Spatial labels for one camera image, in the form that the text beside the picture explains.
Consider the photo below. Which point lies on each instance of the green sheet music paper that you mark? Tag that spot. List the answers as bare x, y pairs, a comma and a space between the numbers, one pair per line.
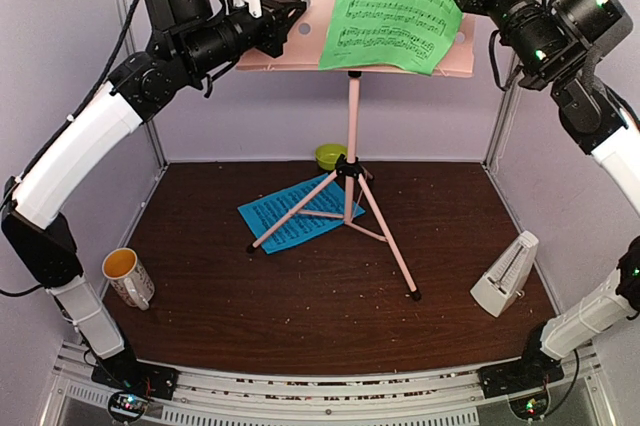
415, 36

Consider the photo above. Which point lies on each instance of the blue sheet music paper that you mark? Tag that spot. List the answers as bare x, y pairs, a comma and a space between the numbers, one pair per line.
263, 213

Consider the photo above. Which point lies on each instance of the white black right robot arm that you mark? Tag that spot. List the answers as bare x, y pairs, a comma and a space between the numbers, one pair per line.
559, 44

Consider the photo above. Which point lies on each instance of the patterned ceramic mug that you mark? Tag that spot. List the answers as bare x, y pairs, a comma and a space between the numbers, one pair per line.
126, 274

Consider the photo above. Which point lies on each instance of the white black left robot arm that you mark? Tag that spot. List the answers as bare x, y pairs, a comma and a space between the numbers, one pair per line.
193, 43

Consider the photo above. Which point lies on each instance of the aluminium front rail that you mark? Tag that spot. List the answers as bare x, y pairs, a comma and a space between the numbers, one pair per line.
450, 396

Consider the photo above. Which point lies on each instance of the white metronome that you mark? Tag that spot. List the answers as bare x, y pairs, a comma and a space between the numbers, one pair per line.
503, 282

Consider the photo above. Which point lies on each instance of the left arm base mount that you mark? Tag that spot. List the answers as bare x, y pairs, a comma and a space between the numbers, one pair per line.
142, 379

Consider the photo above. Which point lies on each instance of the yellow-green bowl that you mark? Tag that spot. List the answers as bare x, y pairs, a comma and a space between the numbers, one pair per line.
326, 155

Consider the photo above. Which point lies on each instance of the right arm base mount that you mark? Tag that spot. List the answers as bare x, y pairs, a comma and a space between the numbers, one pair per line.
516, 376

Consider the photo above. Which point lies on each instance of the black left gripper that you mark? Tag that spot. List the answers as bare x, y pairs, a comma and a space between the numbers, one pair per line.
279, 19

